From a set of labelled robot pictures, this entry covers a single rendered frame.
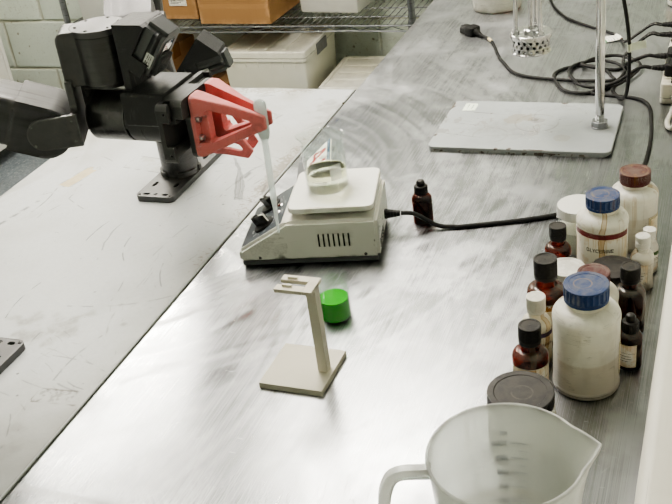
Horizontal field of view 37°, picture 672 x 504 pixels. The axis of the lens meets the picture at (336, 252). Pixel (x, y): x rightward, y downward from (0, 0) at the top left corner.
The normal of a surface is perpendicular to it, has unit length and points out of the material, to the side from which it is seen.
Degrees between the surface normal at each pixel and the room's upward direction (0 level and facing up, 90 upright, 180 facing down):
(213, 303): 0
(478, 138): 0
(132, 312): 0
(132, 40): 90
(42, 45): 90
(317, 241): 90
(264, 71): 92
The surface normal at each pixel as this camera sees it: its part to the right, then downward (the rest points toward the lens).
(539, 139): -0.12, -0.86
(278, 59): -0.34, 0.51
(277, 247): -0.13, 0.51
